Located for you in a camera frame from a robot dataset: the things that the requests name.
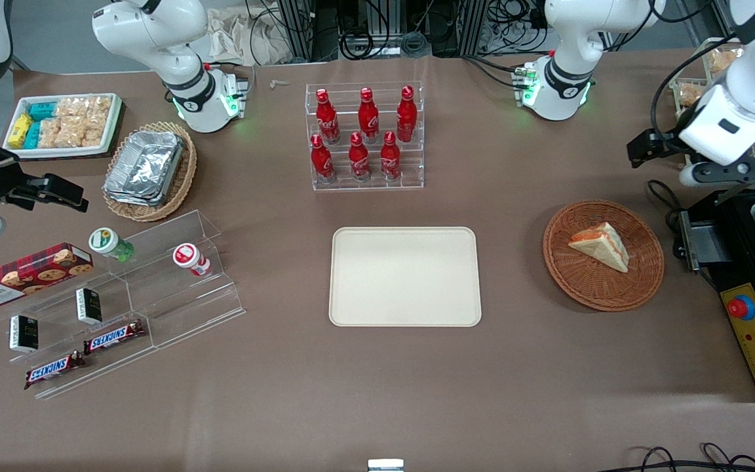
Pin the round brown wicker basket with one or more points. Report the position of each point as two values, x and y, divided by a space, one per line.
587 288

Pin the green drink bottle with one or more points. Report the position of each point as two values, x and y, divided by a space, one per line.
107 242

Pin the small silver object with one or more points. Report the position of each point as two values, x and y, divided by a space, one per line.
385 465

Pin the yellow snack pack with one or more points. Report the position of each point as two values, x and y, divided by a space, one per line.
19 131

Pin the red capped drink bottle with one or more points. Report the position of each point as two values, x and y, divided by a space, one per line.
189 257

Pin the red tartan cookie box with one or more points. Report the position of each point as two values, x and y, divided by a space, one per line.
23 275

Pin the triangle sandwich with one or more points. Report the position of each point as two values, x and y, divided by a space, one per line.
603 246

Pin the stacked aluminium foil trays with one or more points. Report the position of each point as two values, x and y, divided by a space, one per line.
145 167

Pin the small black box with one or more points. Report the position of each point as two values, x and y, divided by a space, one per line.
23 334
89 306

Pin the aluminium frame profile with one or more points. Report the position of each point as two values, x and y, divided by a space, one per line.
295 29

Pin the oval light wicker basket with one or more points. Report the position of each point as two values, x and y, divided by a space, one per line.
181 183

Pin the bagged bread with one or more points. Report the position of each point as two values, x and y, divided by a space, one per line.
689 95
721 60

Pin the beige rectangular tray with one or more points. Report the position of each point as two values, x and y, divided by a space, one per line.
404 275

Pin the clear acrylic bottle rack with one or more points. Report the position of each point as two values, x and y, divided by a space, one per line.
417 177

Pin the small beige scrap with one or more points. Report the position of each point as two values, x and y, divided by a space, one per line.
279 83

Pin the black machine with yellow panel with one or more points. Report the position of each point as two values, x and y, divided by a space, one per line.
738 262

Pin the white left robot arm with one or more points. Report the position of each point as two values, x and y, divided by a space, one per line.
574 39

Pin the white snack tray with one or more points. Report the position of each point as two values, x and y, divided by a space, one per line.
63 153

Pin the Snickers chocolate bar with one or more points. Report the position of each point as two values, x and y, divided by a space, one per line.
53 369
114 337

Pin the red emergency stop button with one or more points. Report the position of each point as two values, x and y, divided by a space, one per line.
741 307

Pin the clear acrylic stepped shelf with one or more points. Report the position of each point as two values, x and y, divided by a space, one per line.
56 334
194 308

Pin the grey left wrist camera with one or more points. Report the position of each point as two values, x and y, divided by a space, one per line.
725 173

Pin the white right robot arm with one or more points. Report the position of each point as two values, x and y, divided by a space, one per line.
154 33

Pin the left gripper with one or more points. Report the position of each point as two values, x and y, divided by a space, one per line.
663 145

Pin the red cola bottle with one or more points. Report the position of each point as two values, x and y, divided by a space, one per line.
321 160
327 121
358 160
406 118
390 158
368 118

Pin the teal snack pack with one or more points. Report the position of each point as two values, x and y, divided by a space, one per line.
33 136
42 111

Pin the clear rice cracker bag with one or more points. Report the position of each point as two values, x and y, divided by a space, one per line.
51 133
81 133
69 108
97 109

